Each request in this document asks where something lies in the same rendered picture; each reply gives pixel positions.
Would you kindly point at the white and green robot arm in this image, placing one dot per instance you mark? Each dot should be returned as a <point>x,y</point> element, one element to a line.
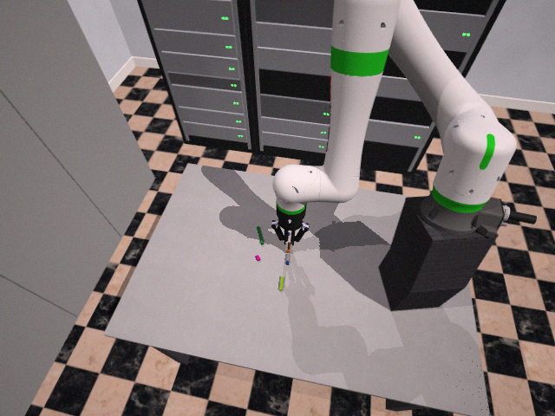
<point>476,147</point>

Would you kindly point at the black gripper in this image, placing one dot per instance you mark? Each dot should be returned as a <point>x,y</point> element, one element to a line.
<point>276,226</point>

